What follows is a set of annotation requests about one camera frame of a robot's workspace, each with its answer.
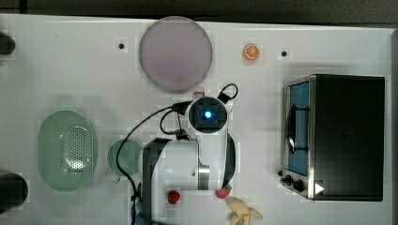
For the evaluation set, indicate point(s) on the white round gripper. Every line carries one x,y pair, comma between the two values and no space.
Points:
206,116

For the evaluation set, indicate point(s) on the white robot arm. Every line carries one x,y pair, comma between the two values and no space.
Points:
203,158

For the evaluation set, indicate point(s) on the green oval strainer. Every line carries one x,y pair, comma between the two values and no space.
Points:
66,151

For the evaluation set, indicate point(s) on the round grey plate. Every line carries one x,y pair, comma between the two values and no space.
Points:
175,53

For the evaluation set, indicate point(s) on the orange slice toy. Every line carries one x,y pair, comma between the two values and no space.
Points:
251,52

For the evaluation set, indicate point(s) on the red strawberry toy right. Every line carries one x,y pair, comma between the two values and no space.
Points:
224,192

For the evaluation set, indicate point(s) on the red strawberry toy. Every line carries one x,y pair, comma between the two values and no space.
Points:
224,192
173,197

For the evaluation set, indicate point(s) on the green cup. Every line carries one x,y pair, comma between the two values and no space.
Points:
127,153

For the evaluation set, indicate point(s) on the peeled banana toy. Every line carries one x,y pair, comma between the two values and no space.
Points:
241,211

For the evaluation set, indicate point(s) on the silver toaster oven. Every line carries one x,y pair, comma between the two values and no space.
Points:
333,137

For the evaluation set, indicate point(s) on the black cylinder post lower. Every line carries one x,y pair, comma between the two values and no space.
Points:
13,191

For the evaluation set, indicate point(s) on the black cylinder post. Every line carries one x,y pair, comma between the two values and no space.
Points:
13,191
7,44

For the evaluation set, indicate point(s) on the black cylinder post upper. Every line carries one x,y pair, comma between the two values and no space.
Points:
7,44

